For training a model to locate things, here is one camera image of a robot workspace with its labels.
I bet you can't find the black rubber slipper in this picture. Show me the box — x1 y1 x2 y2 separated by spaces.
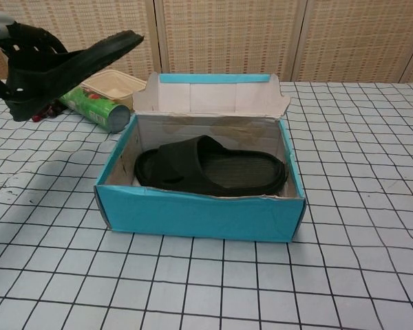
0 21 145 122
135 135 290 197

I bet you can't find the dark red berry bunch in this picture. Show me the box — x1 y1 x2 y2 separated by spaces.
30 102 65 122

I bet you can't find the green cylindrical snack can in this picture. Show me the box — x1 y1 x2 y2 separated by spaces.
58 85 131 134

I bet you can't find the blue cardboard shoe box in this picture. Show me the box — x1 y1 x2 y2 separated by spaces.
94 71 307 243

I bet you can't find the beige plastic food container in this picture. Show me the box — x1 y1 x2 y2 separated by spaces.
81 69 148 107

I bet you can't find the blue checked tablecloth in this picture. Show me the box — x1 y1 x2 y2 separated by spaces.
0 78 413 330

